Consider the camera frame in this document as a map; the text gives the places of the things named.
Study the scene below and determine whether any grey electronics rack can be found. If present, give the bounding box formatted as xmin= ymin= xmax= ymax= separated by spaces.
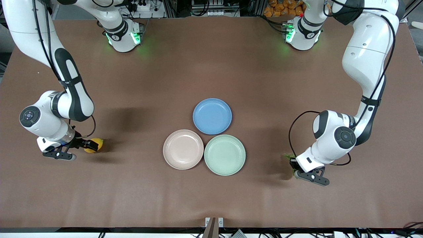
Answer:
xmin=191 ymin=0 xmax=240 ymax=17

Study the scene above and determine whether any bag of orange items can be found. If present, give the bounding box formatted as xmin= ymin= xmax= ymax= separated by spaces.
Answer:
xmin=263 ymin=0 xmax=306 ymax=18

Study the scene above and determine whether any yellow lemon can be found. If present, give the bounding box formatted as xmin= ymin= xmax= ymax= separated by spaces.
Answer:
xmin=84 ymin=138 xmax=104 ymax=154

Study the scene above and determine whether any metal bracket at table edge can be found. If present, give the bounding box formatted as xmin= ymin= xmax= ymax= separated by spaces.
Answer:
xmin=202 ymin=217 xmax=224 ymax=238

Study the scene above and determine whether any black base cable bundle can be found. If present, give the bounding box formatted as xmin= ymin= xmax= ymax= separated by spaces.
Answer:
xmin=260 ymin=15 xmax=285 ymax=33

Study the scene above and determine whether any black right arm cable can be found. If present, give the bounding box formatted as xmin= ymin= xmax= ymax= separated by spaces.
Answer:
xmin=32 ymin=0 xmax=96 ymax=139

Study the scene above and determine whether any beige plate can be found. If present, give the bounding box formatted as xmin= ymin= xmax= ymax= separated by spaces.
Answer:
xmin=163 ymin=129 xmax=204 ymax=170

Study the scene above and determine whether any blue plate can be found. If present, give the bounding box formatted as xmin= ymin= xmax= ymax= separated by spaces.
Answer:
xmin=193 ymin=98 xmax=232 ymax=135

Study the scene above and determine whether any aluminium frame profile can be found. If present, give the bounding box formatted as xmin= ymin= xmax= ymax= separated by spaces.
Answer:
xmin=401 ymin=0 xmax=423 ymax=23

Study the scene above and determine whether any green lettuce leaf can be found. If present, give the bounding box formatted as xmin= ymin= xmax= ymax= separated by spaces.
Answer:
xmin=284 ymin=152 xmax=302 ymax=181

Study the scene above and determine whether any mint green plate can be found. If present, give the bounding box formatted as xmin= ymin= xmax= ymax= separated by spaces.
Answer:
xmin=204 ymin=134 xmax=246 ymax=176

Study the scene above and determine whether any white power strip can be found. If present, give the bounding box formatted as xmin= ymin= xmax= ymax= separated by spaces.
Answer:
xmin=127 ymin=0 xmax=156 ymax=12

